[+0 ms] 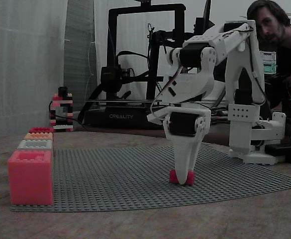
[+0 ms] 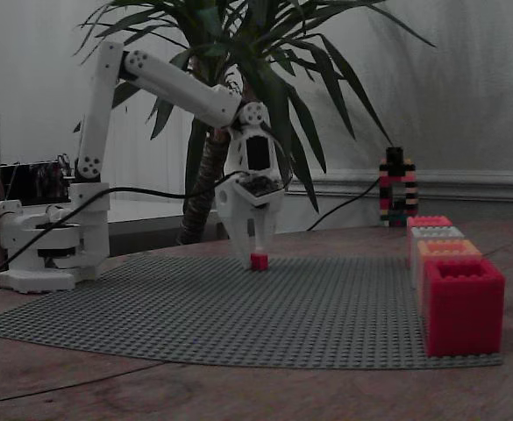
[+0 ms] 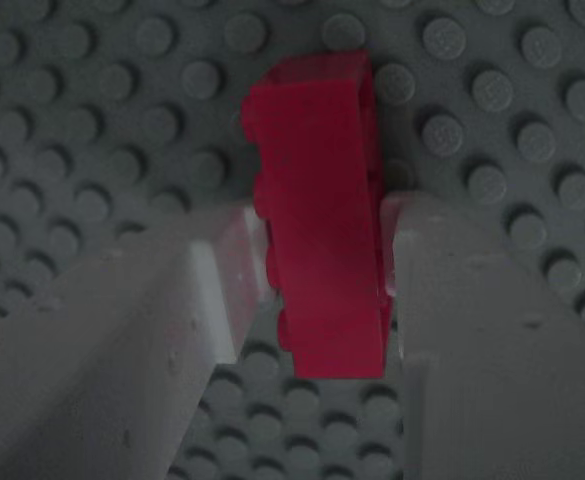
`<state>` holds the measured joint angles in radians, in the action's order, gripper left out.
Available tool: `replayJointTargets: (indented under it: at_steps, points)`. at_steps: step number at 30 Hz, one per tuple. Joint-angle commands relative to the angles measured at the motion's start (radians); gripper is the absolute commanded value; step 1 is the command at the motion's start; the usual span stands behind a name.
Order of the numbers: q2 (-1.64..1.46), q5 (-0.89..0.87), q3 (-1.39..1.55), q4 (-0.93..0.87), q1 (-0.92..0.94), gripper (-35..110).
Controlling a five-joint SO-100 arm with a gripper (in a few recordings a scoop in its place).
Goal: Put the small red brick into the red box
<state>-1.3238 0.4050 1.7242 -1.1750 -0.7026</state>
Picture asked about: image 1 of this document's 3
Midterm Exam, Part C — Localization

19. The black Creality 3D printer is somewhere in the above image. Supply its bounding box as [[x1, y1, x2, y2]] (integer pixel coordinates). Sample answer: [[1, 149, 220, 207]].
[[82, 0, 200, 130]]

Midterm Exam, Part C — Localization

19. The green storage crate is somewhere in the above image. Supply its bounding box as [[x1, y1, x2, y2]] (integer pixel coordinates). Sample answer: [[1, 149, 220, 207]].
[[263, 62, 278, 74]]

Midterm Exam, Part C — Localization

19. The multicolour Lego camera tower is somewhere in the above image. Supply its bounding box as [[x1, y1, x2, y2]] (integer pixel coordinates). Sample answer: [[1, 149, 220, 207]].
[[49, 86, 74, 132]]

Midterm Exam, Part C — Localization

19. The large pink brick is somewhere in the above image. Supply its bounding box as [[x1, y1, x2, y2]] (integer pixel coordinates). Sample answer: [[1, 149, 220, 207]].
[[7, 149, 54, 206]]

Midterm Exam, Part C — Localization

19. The small red brick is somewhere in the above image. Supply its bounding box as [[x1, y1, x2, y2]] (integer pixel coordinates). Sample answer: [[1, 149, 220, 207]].
[[169, 170, 194, 186]]

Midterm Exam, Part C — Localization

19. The white brick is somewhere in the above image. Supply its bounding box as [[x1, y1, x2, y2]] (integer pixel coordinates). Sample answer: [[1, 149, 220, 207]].
[[17, 139, 55, 157]]

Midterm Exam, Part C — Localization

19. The white sheer curtain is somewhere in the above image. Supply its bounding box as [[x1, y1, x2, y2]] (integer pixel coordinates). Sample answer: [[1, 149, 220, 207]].
[[0, 0, 69, 140]]

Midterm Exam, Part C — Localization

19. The orange brick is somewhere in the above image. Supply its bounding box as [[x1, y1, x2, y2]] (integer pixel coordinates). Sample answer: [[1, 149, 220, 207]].
[[23, 132, 54, 141]]

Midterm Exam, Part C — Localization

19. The black power adapter box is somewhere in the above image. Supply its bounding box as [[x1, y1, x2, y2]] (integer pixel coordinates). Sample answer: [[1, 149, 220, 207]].
[[264, 143, 291, 161]]

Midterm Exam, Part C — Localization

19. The grey studded baseplate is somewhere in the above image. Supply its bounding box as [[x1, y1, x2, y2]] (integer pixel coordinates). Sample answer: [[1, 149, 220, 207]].
[[10, 145, 291, 213]]

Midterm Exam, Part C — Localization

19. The black computer monitor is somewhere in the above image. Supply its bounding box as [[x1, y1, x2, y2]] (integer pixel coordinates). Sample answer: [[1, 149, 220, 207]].
[[194, 0, 216, 34]]

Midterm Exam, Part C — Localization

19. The grey textured curtain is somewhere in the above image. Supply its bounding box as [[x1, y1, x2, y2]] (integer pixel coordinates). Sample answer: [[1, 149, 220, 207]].
[[64, 0, 98, 118]]

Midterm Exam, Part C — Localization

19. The black webcam cable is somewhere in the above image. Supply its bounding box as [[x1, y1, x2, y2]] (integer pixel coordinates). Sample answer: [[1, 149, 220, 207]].
[[67, 109, 89, 131]]

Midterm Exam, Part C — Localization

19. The white storage crate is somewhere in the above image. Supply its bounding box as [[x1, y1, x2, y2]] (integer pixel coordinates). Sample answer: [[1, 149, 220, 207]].
[[259, 50, 277, 62]]

